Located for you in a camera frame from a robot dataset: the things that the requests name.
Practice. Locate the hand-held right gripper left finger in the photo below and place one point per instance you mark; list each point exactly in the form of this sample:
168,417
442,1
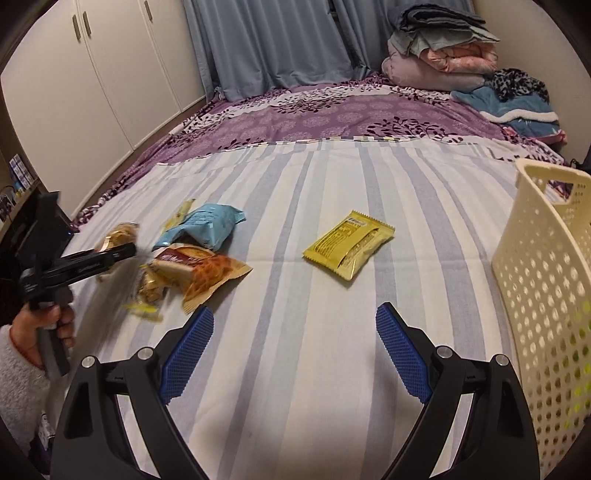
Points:
185,360

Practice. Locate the black bag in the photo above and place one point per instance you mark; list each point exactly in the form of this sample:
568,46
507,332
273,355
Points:
584,166

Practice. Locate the light blue snack packet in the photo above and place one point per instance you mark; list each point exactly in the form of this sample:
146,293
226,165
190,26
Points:
207,226

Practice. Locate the striped white blue blanket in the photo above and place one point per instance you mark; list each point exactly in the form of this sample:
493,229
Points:
300,323

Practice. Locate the clear bread packet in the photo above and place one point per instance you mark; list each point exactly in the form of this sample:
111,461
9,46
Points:
122,233

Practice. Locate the purple floral bedsheet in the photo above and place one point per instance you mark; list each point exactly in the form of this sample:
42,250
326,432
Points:
300,120

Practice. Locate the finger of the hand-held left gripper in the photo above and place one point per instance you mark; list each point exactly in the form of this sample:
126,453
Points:
101,261

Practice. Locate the row of blue white boxes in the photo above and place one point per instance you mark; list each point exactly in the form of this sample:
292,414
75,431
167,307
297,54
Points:
19,173

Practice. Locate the mauve folded quilt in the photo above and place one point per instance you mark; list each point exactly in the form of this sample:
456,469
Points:
415,76

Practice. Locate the cream perforated plastic basket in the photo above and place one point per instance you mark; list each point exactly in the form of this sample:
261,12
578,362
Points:
540,286

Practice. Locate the pink floral folded quilt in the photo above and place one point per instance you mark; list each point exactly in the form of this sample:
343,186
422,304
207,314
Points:
466,60

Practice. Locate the orange snack packet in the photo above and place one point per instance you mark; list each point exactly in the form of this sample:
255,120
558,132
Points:
214,279

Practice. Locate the white wardrobe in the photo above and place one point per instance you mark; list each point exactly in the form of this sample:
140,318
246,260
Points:
92,83

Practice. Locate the blue-grey curtain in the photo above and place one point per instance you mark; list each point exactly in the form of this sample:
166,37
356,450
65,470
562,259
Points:
277,46

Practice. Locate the dark side shelf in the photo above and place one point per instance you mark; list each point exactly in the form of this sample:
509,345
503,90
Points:
14,217

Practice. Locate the grey folded blanket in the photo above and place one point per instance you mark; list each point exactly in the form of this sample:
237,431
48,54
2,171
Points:
443,25

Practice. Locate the leopard print cloth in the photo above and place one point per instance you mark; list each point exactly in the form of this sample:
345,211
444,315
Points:
519,85

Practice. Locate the narrow yellow snack packet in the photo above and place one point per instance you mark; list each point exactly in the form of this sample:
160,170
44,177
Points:
178,216

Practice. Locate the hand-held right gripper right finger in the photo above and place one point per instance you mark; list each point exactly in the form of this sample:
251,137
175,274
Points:
402,360

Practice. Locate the clear yellow-trim snack packet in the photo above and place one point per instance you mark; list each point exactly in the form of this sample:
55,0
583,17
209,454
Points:
152,290

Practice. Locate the brown label snack packet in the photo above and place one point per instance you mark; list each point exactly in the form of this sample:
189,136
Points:
178,263

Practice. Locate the pink cloth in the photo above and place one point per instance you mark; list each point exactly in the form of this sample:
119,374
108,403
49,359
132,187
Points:
540,134

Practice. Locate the person's left hand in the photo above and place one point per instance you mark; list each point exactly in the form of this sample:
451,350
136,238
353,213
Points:
27,332

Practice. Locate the yellow biscuit packet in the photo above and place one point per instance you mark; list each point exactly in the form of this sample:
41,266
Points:
346,244

